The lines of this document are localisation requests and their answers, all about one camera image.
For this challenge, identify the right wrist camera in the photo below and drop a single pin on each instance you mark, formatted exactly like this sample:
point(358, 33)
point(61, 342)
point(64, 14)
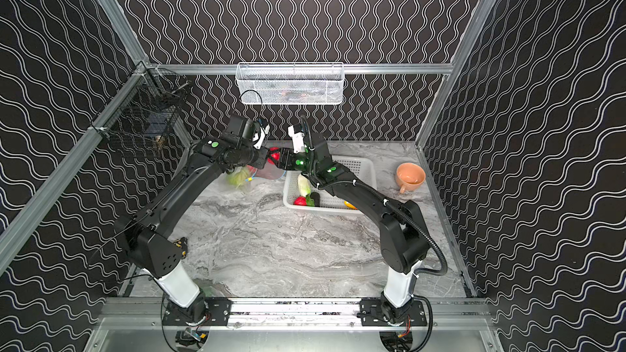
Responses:
point(295, 132)

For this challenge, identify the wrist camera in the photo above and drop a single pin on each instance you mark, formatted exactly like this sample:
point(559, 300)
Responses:
point(261, 132)
point(295, 132)

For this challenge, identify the red strawberry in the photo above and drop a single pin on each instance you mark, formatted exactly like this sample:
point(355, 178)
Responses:
point(274, 156)
point(300, 201)

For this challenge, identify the orange ceramic cup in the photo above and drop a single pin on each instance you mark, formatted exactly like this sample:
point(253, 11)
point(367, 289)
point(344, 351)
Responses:
point(409, 177)

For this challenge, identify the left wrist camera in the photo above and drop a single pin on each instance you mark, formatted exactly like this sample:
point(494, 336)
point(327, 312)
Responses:
point(261, 132)

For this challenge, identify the orange yellow mango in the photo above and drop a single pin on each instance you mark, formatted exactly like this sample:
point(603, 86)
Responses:
point(349, 205)

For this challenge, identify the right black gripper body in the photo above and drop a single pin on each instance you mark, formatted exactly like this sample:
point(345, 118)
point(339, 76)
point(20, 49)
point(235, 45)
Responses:
point(288, 161)

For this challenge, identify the black wire wall basket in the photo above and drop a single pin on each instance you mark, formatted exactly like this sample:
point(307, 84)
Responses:
point(144, 126)

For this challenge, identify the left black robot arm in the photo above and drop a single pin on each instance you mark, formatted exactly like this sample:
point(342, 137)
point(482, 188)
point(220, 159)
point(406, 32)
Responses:
point(145, 234)

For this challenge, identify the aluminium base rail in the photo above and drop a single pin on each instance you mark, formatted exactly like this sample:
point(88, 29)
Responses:
point(297, 314)

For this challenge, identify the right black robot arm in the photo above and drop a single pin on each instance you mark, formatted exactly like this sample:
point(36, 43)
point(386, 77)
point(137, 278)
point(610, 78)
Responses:
point(406, 244)

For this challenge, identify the red strawberry front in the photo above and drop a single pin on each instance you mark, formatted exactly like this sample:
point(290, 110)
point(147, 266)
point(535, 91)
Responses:
point(300, 201)

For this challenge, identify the black yellow tape measure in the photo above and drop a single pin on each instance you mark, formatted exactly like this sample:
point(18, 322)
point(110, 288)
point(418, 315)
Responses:
point(182, 244)

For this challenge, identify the green cabbage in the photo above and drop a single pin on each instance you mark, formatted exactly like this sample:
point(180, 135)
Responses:
point(240, 176)

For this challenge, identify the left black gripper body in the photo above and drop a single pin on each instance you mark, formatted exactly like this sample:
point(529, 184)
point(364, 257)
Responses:
point(265, 157)

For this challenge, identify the white wire wall basket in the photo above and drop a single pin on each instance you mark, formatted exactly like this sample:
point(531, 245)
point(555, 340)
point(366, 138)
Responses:
point(291, 83)

